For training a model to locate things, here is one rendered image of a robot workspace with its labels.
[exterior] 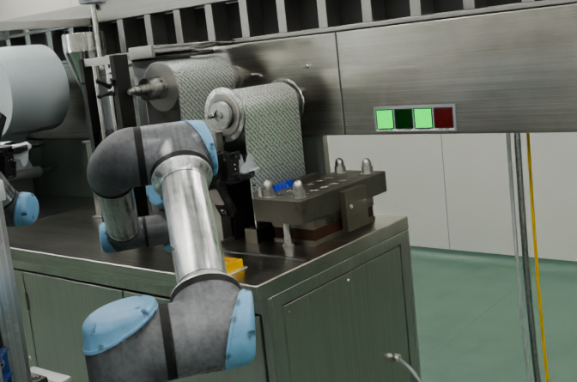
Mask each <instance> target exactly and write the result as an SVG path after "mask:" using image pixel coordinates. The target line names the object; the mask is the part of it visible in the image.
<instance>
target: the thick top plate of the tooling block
mask: <svg viewBox="0 0 577 382"><path fill-rule="evenodd" d="M346 171H347V172H346V173H339V174H335V173H329V174H326V175H324V176H321V177H320V179H317V180H314V181H312V182H309V183H306V184H304V185H303V189H305V193H306V196H307V197H305V198H302V199H292V190H293V186H290V187H287V188H284V189H281V190H279V191H274V192H275V195H276V196H275V197H272V198H261V197H256V198H254V199H253V208H254V215H255V221H265V222H275V223H286V224H296V225H304V224H307V223H308V222H311V221H315V220H317V219H319V218H321V217H324V216H326V215H329V214H331V213H334V212H336V211H339V210H340V209H341V206H340V197H339V192H340V191H343V190H345V189H348V188H350V187H353V186H355V185H359V184H364V185H366V191H367V199H369V198H370V197H374V196H377V195H379V194H381V193H383V192H386V191H387V190H386V172H385V171H374V173H372V174H361V171H357V170H346Z"/></svg>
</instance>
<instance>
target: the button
mask: <svg viewBox="0 0 577 382"><path fill-rule="evenodd" d="M224 260H225V265H226V268H227V272H228V273H231V272H233V271H235V270H238V269H240V268H243V261H242V258H230V257H224Z"/></svg>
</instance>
